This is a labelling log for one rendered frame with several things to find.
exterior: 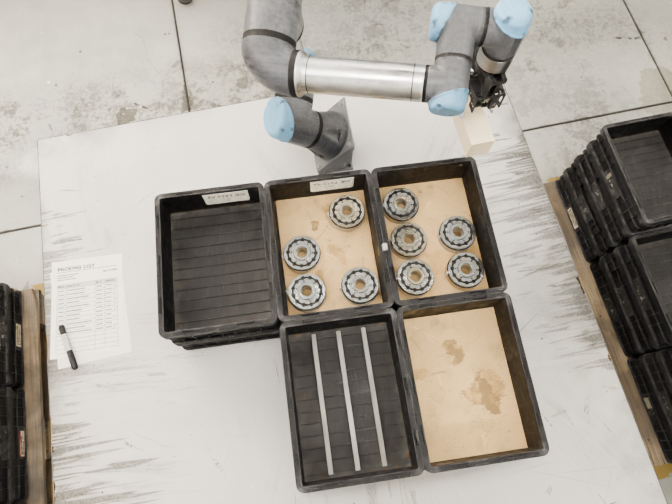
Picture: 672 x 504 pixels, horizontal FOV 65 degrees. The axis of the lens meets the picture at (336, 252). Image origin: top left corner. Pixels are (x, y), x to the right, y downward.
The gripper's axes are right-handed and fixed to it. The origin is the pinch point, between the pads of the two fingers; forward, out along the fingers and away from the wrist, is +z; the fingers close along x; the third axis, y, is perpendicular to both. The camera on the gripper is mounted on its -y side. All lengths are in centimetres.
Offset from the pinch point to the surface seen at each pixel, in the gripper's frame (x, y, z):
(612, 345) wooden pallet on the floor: 66, 63, 94
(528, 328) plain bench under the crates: 12, 55, 38
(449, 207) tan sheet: -3.9, 16.7, 25.7
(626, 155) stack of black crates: 80, -2, 60
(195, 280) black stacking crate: -80, 23, 26
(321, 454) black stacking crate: -55, 75, 26
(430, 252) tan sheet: -13.3, 29.0, 25.7
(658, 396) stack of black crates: 68, 85, 81
